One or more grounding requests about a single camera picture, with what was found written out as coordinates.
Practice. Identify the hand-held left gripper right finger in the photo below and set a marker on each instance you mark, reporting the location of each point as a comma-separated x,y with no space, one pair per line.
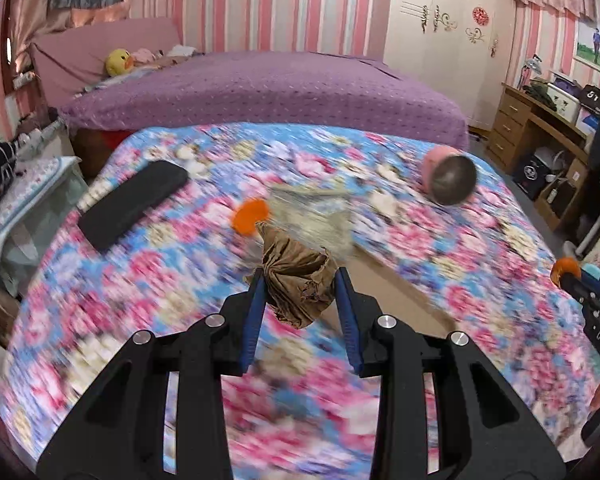
347,320

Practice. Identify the black box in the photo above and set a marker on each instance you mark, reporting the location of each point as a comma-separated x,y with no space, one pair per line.
530,177

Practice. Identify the white fan stand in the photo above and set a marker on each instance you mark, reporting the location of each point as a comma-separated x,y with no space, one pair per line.
592,230

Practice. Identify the white storage box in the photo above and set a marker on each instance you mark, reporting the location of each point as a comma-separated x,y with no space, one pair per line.
565,102

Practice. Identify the purple dotted bedspread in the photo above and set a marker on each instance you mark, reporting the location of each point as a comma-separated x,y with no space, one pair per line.
260,90

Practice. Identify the wall photo poster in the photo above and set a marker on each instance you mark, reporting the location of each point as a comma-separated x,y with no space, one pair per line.
597,47

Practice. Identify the brown paper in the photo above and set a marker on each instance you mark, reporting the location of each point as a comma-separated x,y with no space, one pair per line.
295,280

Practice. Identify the desk lamp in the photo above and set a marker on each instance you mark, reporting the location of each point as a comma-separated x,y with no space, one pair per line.
530,67

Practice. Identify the cloth covered nightstand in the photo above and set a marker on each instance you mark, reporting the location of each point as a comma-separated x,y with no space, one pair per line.
30,210

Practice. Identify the pink bed headboard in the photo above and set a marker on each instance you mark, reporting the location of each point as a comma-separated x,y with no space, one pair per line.
70,60

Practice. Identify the small cardboard box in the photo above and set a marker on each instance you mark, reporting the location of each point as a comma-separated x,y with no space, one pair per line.
575,170

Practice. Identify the yellow duck plush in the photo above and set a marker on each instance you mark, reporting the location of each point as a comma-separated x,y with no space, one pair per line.
118,62

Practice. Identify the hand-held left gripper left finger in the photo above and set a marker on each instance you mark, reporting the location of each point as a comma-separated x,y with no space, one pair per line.
254,320

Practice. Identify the orange peel piece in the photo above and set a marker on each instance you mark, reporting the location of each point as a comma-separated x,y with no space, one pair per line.
562,270
250,215

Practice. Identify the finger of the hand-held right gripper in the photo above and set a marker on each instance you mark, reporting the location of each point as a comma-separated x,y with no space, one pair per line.
580,286

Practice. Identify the grey-beige flat cloth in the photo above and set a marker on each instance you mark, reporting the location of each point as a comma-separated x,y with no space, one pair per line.
405,290

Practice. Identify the white wardrobe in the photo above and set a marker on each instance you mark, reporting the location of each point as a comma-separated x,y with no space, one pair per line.
445,70

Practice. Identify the pink soft toy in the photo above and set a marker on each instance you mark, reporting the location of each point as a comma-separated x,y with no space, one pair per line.
143,55

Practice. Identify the black flat case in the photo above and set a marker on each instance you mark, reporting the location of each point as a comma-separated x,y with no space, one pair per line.
130,205

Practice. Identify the peach curtain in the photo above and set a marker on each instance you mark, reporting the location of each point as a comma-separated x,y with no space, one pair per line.
27,10

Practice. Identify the black printed bag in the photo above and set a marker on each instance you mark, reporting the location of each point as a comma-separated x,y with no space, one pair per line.
594,99

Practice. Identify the pink mug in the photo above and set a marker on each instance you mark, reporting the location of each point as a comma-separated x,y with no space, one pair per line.
450,180

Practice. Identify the white crumpled cloth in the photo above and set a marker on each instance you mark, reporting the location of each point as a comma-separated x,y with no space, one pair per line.
182,51

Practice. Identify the wooden desk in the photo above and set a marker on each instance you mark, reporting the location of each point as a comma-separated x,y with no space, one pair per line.
510,125

